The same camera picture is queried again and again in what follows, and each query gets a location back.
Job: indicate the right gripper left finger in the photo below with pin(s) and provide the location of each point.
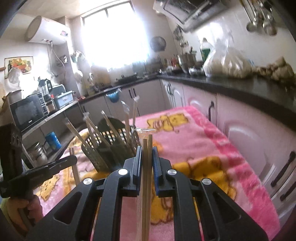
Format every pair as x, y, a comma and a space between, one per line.
92, 210

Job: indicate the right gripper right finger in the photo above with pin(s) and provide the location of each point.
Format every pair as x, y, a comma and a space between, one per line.
202, 210

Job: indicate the chopsticks pair foil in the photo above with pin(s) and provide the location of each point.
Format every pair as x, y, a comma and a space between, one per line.
144, 201

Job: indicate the dark green utensil basket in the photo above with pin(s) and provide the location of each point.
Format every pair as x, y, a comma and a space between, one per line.
109, 159

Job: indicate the chopsticks pair long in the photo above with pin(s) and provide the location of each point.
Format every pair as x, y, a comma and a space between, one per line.
126, 110

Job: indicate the person left hand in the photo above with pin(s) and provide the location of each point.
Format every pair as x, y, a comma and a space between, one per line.
11, 206

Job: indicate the blue cup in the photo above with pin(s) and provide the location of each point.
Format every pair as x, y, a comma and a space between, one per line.
53, 141

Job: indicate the black microwave oven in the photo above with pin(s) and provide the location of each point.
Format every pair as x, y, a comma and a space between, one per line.
24, 113

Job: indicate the pink cartoon blanket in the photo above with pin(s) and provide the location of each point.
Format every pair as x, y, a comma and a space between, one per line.
195, 147

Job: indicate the grey plastic storage box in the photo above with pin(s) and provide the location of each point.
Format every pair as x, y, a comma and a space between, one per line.
63, 99

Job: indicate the blender jug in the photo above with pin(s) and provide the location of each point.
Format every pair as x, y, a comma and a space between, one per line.
45, 87

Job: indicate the blue hanging bin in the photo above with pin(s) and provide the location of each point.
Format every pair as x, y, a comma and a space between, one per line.
114, 96

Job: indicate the white water heater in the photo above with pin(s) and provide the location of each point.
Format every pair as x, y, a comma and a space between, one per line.
43, 30

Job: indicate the clear plastic food bag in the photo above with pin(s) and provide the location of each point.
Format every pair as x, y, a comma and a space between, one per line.
227, 61

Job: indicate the ginger roots pile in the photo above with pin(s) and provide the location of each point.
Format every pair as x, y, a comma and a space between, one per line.
279, 71

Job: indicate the steel cooking pot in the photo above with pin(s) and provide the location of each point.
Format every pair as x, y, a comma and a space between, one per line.
187, 60

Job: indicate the green label oil bottle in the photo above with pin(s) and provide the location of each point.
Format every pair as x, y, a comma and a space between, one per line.
205, 49

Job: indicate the black range hood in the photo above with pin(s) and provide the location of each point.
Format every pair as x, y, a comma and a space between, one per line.
190, 14

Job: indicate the fruit picture frame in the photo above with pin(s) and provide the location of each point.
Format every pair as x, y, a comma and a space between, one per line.
24, 63

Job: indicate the small wall fan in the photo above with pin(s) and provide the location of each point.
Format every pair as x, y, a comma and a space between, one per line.
158, 44

